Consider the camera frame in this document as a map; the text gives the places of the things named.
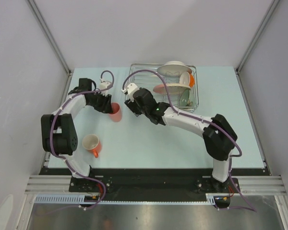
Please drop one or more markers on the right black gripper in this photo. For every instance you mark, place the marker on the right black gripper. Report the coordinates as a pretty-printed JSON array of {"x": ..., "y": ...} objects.
[{"x": 132, "y": 104}]

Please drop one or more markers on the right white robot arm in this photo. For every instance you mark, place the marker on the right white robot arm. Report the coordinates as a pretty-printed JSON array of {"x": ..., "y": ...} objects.
[{"x": 219, "y": 137}]

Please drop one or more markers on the pink tumbler cup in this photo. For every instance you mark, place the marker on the pink tumbler cup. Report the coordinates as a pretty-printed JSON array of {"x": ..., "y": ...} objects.
[{"x": 116, "y": 114}]

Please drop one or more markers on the pink cream leaf plate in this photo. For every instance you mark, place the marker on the pink cream leaf plate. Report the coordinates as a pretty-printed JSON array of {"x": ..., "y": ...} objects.
[{"x": 171, "y": 88}]

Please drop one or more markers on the aluminium frame rail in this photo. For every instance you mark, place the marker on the aluminium frame rail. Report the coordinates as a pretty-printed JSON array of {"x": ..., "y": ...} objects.
[{"x": 48, "y": 184}]

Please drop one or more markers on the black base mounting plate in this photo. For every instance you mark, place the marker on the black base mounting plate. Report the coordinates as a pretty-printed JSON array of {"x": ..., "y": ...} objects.
[{"x": 152, "y": 185}]

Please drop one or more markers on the chrome wire dish rack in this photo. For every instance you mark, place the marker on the chrome wire dish rack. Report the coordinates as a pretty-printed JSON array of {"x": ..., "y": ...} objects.
[{"x": 143, "y": 75}]

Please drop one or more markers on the white deep plate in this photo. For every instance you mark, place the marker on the white deep plate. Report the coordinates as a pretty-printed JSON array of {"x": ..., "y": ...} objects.
[{"x": 173, "y": 69}]

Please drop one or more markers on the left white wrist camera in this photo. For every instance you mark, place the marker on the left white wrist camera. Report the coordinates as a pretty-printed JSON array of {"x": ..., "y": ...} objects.
[{"x": 104, "y": 86}]

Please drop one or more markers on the orange mug with handle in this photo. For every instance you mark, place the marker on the orange mug with handle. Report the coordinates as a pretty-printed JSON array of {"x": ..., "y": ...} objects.
[{"x": 92, "y": 144}]

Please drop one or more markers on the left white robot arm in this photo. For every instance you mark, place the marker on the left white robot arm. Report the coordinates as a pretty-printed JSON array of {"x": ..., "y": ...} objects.
[{"x": 59, "y": 135}]

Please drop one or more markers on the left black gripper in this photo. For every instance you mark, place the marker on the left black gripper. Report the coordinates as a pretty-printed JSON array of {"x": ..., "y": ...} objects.
[{"x": 105, "y": 107}]

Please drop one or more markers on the white slotted cable duct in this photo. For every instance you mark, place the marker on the white slotted cable duct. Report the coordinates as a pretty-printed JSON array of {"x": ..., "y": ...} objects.
[{"x": 82, "y": 200}]

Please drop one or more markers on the orange white bowl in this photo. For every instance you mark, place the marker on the orange white bowl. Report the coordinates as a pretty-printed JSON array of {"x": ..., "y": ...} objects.
[{"x": 187, "y": 78}]

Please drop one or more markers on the green celadon bowl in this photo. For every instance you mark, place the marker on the green celadon bowl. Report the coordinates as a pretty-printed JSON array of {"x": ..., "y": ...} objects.
[{"x": 187, "y": 99}]

